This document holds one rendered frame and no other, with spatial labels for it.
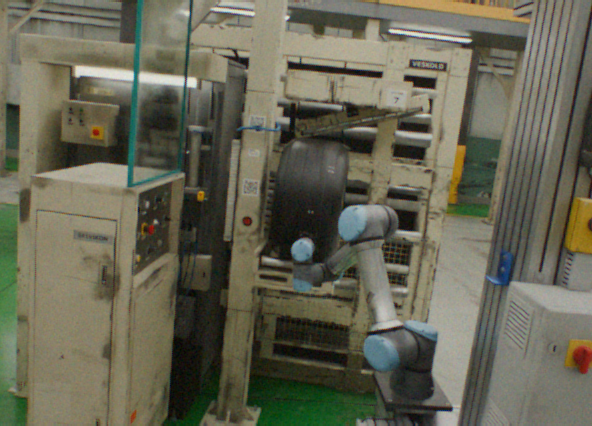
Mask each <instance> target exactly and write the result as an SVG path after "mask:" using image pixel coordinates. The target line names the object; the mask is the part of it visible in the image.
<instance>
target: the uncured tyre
mask: <svg viewBox="0 0 592 426"><path fill-rule="evenodd" d="M295 155H301V156H295ZM303 156H309V157H303ZM328 165H332V166H335V171H334V175H332V174H328V173H327V169H328ZM348 167H349V156H348V151H347V149H346V148H345V147H344V146H343V145H342V144H341V143H339V142H337V141H331V140H323V139H314V138H306V137H298V138H294V139H292V140H291V141H290V142H288V143H287V144H286V145H285V146H284V148H283V150H282V153H281V157H280V161H279V165H278V169H277V174H276V179H275V185H274V192H273V199H272V209H271V246H272V249H273V250H274V251H275V253H276V254H277V255H278V256H279V257H280V258H285V259H292V260H293V256H292V246H293V245H294V243H295V242H297V241H298V239H299V232H300V231H301V232H307V233H310V234H316V233H317V239H316V243H315V247H316V248H318V251H317V252H315V253H312V262H314V263H321V264H323V263H325V262H326V261H327V260H328V259H330V258H331V257H332V256H333V255H334V254H335V253H336V251H337V248H338V244H339V237H340V234H339V231H338V222H339V218H340V217H341V214H342V212H343V208H344V200H345V192H346V184H347V176H348ZM307 209H311V210H314V216H312V215H307Z"/></svg>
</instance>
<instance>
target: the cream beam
mask: <svg viewBox="0 0 592 426"><path fill-rule="evenodd" d="M412 85H413V83H411V82H402V81H392V80H383V79H374V78H364V77H355V76H346V75H336V74H327V73H318V72H309V71H299V70H290V69H289V70H288V76H287V85H286V94H285V98H286V99H294V100H301V101H309V102H318V103H327V104H336V105H347V106H356V107H359V108H367V109H368V110H377V111H386V112H395V113H404V114H405V113H408V112H409V105H410V99H411V92H412ZM388 89H392V90H401V91H407V95H406V101H405V108H400V107H391V106H386V101H387V94H388Z"/></svg>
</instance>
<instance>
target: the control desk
mask: <svg viewBox="0 0 592 426"><path fill-rule="evenodd" d="M127 174H128V166H122V165H114V164H106V163H95V164H90V165H84V166H79V167H74V168H69V169H64V170H58V171H53V172H48V173H42V174H37V175H31V191H30V242H29V292H28V336H29V343H28V394H27V426H163V423H164V420H165V418H166V417H167V413H168V400H169V386H170V374H171V360H172V346H173V333H174V319H175V305H176V292H177V278H178V265H179V255H178V253H180V240H181V226H182V213H183V199H184V185H185V173H181V172H180V173H177V174H173V175H170V176H167V177H164V178H161V179H158V180H155V181H152V182H149V183H145V184H142V185H139V186H136V187H133V188H129V187H127ZM135 409H136V414H135V415H136V419H135V420H134V422H133V423H132V424H131V416H132V414H133V412H134V410H135Z"/></svg>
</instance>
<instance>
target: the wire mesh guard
mask: <svg viewBox="0 0 592 426"><path fill-rule="evenodd" d="M390 239H394V240H396V243H397V240H402V242H403V241H409V242H413V246H414V242H417V243H419V245H420V243H424V244H432V250H431V252H428V253H431V254H430V260H429V263H427V264H429V266H428V272H427V274H426V275H427V278H426V279H423V280H426V284H425V290H423V291H424V295H420V296H424V297H423V303H422V309H421V311H419V312H421V315H420V316H417V317H420V321H419V322H421V323H423V320H424V314H425V307H426V301H427V295H428V289H429V283H430V277H431V271H432V265H433V259H434V253H435V246H436V241H431V240H423V239H416V238H408V237H401V236H392V237H391V238H390ZM264 289H265V287H261V294H260V303H259V313H258V323H257V332H256V340H258V341H264V342H271V343H277V344H284V345H290V346H297V347H303V348H310V349H316V350H323V351H329V352H336V353H343V354H349V355H356V356H362V357H365V354H364V353H363V352H364V349H363V352H356V351H353V349H354V348H350V349H352V351H350V350H343V349H342V348H341V349H337V347H341V346H337V345H336V348H330V347H326V345H327V344H324V345H325V347H323V346H321V342H320V343H317V344H320V346H317V345H310V343H309V344H305V342H308V341H305V340H304V343H297V342H294V341H293V342H290V341H289V338H284V335H283V339H288V341H284V340H277V339H273V337H275V336H271V337H272V339H271V338H268V334H267V335H265V336H267V338H259V334H260V330H262V329H260V327H261V325H263V327H264V322H263V324H261V320H263V319H261V317H262V315H264V317H265V312H264V314H262V310H265V309H262V308H263V305H265V308H266V303H265V304H263V298H264Z"/></svg>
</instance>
